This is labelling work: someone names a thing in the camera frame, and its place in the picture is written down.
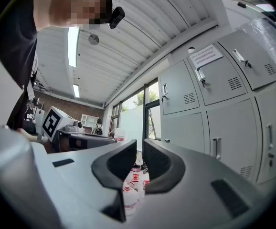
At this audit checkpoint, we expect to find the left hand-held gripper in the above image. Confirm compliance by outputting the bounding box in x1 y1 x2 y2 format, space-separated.
42 105 117 153

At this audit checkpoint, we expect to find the white paper notice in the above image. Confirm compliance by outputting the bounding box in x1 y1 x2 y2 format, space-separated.
189 44 224 69

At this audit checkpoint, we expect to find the grey metal locker cabinet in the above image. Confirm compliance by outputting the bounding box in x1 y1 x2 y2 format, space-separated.
158 29 276 186

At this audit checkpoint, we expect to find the black head-worn camera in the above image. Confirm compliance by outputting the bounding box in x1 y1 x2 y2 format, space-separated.
108 6 126 30

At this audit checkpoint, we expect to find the white shelf unit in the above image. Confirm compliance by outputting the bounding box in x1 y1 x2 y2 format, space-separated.
80 113 100 128

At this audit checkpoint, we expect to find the person's head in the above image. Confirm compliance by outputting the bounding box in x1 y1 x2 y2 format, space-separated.
32 0 112 32

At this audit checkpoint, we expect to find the round metal ceiling disc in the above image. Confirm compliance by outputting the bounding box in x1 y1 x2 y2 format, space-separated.
88 34 100 46

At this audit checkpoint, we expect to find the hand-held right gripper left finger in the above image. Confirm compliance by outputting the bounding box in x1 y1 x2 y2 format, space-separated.
30 139 138 229

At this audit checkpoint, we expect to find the long ceiling light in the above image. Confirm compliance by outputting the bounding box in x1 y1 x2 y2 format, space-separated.
67 25 80 68

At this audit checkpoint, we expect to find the white plastic jug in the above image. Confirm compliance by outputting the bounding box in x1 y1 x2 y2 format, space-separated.
115 127 128 142

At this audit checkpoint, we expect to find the black-framed window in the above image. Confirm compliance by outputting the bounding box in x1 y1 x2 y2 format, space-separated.
108 79 161 140

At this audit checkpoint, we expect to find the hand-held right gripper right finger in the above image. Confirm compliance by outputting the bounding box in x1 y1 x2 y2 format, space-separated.
123 138 272 229

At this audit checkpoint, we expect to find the group of white labelled bottles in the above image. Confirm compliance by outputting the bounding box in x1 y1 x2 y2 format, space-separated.
123 156 150 216

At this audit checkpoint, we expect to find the person's left forearm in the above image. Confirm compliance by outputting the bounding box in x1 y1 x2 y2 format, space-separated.
17 127 37 143

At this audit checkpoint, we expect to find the person's black shirt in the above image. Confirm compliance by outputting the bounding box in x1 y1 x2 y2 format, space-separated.
0 0 38 131

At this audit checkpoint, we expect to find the short ceiling light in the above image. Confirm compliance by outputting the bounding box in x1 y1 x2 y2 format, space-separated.
72 83 80 99

